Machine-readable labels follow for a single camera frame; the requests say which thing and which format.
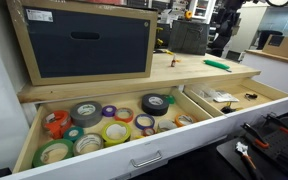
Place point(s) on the small yellow clip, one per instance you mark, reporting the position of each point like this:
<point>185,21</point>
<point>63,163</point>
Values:
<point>178,61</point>

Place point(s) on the red orange tape roll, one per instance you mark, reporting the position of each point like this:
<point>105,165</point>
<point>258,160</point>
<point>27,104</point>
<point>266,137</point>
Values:
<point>124,120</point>

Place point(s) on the tiny red tape roll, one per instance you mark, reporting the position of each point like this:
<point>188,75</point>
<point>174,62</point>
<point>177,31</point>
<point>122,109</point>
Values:
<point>143,132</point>

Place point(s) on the teal tape roll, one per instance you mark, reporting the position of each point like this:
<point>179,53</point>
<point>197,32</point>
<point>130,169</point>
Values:
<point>67,137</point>

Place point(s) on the black office chair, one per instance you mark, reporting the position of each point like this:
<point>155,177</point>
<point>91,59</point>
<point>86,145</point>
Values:
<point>221,45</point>

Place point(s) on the green toothbrush case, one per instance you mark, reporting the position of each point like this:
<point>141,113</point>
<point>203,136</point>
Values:
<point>215,64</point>

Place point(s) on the white shelf cabinet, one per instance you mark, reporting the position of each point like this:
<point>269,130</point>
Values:
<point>202,10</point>

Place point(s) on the large green tape roll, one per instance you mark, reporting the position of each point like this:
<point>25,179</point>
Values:
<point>37,158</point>

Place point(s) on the blue tape roll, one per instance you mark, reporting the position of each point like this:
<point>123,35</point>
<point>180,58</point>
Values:
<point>144,128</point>

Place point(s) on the small purple tape roll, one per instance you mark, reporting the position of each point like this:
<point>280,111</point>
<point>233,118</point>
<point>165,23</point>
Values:
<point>104,113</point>

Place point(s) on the clear packing tape roll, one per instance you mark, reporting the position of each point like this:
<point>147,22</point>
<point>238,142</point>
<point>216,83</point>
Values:
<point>79,150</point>

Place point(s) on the cardboard box with dark panel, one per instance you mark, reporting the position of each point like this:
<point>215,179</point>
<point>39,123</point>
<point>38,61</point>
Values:
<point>84,56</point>

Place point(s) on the black orange spring clamp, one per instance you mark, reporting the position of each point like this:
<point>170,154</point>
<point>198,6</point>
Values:
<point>277,122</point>
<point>255,136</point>

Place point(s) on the silver foil bag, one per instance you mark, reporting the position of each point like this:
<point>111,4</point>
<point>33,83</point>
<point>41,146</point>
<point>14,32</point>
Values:
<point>225,97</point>

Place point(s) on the white wooden drawer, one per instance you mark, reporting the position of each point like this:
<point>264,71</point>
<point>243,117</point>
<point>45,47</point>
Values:
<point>184,140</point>

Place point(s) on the black tape roll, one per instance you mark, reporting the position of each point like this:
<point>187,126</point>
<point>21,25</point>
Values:
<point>147,108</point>

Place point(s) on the dark chair backrest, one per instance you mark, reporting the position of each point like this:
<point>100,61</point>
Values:
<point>269,38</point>

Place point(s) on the white yellow tape roll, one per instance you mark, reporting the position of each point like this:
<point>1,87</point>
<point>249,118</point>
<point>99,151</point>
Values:
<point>160,126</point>

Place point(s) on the red capped glue bottle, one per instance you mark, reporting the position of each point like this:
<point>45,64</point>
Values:
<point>173,63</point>

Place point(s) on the orange masking tape roll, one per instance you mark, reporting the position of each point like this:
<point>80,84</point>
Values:
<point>177,121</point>

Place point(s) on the wood topped white counter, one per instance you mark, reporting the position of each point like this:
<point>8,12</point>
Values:
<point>274,71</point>

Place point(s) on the black yellow spring clamp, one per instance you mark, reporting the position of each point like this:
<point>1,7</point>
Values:
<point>228,109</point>

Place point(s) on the black mat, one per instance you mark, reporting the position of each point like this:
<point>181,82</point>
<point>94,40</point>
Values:
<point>230,155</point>

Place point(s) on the grey duct tape roll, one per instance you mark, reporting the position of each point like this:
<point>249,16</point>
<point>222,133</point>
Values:
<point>79,118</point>

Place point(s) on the plain cardboard box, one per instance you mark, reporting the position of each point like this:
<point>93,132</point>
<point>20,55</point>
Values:
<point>285,46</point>

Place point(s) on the small green tape roll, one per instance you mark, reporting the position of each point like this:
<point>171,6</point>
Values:
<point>171,99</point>

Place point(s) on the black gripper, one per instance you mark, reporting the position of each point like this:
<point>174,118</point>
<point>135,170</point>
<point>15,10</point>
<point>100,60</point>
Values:
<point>230,13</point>

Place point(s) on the yellow green tape roll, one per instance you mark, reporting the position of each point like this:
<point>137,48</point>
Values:
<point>115,142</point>

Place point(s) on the yellow round object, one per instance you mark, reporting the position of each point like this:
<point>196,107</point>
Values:
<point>188,15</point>

